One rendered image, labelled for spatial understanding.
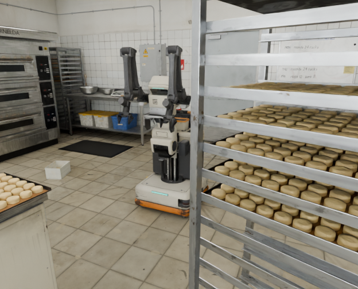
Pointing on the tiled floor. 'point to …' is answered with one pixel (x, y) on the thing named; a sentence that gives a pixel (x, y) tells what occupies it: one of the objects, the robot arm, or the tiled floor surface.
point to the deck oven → (19, 93)
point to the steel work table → (106, 100)
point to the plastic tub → (57, 170)
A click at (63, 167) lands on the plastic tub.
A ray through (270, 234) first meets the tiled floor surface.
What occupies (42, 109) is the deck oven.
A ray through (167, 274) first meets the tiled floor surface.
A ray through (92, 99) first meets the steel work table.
